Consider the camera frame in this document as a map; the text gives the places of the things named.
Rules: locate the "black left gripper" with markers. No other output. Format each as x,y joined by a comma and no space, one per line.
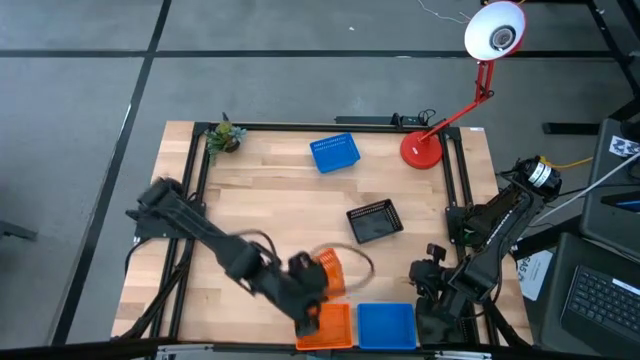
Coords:
305,280

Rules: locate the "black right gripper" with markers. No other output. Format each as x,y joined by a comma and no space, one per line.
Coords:
430,280

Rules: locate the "blue slotted plastic basket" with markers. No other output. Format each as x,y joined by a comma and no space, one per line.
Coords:
386,326
335,152

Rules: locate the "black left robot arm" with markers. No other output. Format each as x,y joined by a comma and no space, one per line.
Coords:
200,227

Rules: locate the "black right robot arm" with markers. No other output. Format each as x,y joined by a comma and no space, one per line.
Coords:
492,235

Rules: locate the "black slotted plastic basket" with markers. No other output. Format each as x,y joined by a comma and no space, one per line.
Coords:
375,221
435,322

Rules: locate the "white paper sheet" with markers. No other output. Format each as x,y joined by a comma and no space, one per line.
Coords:
536,272

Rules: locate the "red desk lamp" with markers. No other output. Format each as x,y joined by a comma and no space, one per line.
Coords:
421,150

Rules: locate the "black power strip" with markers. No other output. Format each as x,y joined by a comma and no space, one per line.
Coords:
365,120

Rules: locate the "black laptop keyboard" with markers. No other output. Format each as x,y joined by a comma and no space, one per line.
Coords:
602,302

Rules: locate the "grey equipment case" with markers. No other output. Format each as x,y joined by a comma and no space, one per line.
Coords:
612,225

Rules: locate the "small potted succulent plant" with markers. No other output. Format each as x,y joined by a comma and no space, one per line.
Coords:
224,137

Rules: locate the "black and white marker tag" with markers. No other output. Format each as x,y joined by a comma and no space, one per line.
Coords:
624,146

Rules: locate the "black metal stand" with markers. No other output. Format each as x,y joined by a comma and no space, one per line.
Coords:
607,35

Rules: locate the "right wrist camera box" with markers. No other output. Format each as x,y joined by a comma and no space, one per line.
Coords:
436,252

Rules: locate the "black aluminium table frame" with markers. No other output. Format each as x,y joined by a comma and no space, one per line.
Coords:
300,127

